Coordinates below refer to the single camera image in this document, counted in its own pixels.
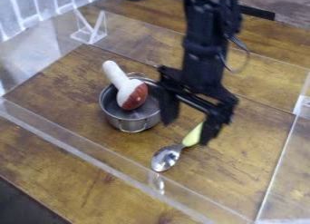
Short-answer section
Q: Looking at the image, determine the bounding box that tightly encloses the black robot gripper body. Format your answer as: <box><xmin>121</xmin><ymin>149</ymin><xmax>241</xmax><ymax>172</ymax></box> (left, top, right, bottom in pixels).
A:
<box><xmin>157</xmin><ymin>38</ymin><xmax>239</xmax><ymax>113</ymax></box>

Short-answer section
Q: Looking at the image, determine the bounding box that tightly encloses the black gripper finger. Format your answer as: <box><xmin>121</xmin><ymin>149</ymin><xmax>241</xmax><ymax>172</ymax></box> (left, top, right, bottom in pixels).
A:
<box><xmin>159</xmin><ymin>88</ymin><xmax>179</xmax><ymax>125</ymax></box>
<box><xmin>199</xmin><ymin>109</ymin><xmax>233</xmax><ymax>146</ymax></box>

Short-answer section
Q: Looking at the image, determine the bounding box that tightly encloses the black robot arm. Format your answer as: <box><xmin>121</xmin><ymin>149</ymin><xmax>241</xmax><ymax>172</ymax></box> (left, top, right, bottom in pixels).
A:
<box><xmin>157</xmin><ymin>0</ymin><xmax>241</xmax><ymax>145</ymax></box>

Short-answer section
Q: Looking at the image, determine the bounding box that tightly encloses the plush mushroom toy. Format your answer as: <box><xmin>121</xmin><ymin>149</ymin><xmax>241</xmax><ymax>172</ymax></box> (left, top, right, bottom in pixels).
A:
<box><xmin>102</xmin><ymin>61</ymin><xmax>148</xmax><ymax>111</ymax></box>

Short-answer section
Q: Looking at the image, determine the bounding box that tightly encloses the small steel pot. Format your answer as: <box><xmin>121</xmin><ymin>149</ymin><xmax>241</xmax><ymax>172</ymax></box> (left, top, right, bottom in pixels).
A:
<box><xmin>98</xmin><ymin>73</ymin><xmax>161</xmax><ymax>133</ymax></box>

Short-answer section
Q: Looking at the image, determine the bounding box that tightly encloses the black strip on table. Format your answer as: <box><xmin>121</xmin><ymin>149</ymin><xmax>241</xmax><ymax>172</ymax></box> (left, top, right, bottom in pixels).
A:
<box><xmin>239</xmin><ymin>5</ymin><xmax>275</xmax><ymax>21</ymax></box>

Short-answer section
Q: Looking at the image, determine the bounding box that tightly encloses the clear acrylic triangular bracket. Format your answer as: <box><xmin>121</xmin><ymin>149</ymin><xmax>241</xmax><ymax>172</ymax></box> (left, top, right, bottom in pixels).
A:
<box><xmin>70</xmin><ymin>9</ymin><xmax>108</xmax><ymax>44</ymax></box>

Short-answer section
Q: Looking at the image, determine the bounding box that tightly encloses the clear acrylic enclosure wall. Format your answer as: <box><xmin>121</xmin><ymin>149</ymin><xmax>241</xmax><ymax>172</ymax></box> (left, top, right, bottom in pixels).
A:
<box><xmin>0</xmin><ymin>97</ymin><xmax>310</xmax><ymax>224</ymax></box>

